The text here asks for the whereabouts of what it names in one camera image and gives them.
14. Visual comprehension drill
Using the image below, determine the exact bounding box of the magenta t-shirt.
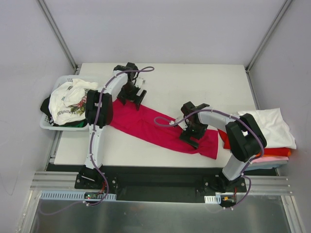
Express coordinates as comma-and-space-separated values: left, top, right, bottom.
110, 100, 219, 159

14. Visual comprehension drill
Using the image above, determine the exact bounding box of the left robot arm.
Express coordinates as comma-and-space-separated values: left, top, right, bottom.
74, 62, 154, 189

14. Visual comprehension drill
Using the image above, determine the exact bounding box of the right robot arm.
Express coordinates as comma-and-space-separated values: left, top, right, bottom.
176, 101, 267, 193

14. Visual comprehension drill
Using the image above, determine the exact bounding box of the white floral print t-shirt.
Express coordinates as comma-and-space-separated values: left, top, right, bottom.
49, 79, 99, 125

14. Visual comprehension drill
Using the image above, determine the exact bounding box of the grey folded t-shirt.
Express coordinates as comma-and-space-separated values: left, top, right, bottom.
246, 160, 288, 171

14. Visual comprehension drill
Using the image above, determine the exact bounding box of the pink folded t-shirt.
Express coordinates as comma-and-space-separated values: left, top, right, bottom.
252, 156, 289, 164

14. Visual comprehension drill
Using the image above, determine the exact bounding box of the red folded t-shirt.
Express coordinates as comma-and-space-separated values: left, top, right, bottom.
218, 130, 291, 157

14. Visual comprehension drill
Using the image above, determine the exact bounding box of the white folded t-shirt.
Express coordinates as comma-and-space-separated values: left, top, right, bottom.
238, 108, 296, 150

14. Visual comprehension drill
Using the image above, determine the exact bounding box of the black garment in basket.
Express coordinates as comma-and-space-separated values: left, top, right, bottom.
40, 96, 51, 116

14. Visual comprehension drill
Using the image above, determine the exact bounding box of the white plastic laundry basket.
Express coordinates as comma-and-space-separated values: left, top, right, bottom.
39, 75, 103, 131

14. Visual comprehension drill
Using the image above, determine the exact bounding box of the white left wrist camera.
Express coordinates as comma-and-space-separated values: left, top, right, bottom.
135, 77, 146, 88

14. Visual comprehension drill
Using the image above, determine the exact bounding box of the white slotted cable duct right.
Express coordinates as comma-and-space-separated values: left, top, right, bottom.
204, 195, 221, 204

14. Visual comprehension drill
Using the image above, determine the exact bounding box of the white slotted cable duct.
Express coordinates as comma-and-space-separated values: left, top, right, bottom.
41, 191, 105, 202
204, 195, 221, 204

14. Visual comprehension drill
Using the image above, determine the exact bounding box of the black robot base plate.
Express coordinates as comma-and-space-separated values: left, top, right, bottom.
74, 166, 246, 203

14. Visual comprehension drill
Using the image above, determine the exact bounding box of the aluminium front rail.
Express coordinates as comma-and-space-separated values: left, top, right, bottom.
31, 171, 294, 196

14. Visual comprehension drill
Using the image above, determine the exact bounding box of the aluminium frame post left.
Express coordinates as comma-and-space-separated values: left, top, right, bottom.
36, 0, 79, 74

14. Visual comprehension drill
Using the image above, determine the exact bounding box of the aluminium frame post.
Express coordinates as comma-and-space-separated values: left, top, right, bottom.
244, 0, 294, 73
36, 0, 79, 74

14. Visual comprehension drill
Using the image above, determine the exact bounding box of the white slotted cable duct left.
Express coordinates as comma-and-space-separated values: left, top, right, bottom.
41, 191, 105, 202

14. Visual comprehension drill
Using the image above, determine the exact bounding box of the aluminium frame post right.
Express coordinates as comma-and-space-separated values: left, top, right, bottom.
244, 0, 294, 73

